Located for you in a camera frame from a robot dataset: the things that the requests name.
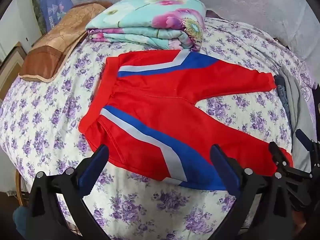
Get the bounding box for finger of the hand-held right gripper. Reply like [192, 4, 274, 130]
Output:
[296, 129, 320, 155]
[269, 141, 293, 173]

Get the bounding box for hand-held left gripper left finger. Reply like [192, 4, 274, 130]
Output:
[27, 144, 110, 240]

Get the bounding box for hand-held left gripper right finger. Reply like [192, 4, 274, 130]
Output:
[210, 144, 293, 240]

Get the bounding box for red pants with striped sides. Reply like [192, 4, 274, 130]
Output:
[78, 50, 293, 190]

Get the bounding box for grey cloth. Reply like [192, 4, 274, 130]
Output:
[277, 60, 316, 173]

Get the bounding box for blue denim jeans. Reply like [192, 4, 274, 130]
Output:
[274, 75, 293, 130]

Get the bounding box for purple floral bedsheet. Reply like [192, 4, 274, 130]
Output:
[0, 17, 318, 240]

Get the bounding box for teal cloth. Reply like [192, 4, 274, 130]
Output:
[12, 206, 33, 238]

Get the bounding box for brown pillow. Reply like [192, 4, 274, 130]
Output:
[19, 2, 113, 83]

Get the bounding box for folded teal floral quilt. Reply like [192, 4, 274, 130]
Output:
[86, 0, 207, 53]

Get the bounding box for dark green patterned cloth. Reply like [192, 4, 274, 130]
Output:
[30, 0, 48, 35]

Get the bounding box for blue printed cloth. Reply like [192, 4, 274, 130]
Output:
[37, 0, 74, 33]

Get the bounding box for wooden frame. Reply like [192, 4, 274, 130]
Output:
[0, 41, 28, 98]

